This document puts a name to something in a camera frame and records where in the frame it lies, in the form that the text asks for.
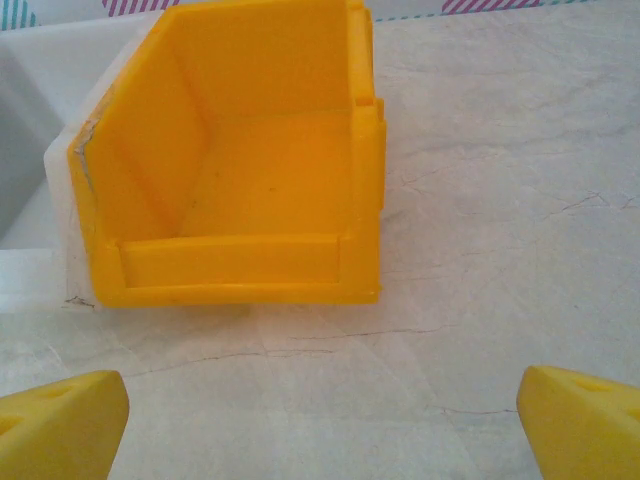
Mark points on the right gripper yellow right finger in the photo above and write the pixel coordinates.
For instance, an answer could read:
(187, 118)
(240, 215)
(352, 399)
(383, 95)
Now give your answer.
(585, 430)

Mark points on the yellow plastic storage bin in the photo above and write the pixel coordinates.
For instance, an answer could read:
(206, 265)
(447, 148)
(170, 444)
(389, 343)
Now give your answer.
(260, 165)

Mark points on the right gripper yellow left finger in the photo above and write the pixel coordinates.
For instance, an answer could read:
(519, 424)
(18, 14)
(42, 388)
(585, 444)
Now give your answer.
(60, 430)

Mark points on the clear plastic storage bin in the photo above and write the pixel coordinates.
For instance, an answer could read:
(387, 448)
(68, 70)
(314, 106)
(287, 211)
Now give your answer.
(30, 75)

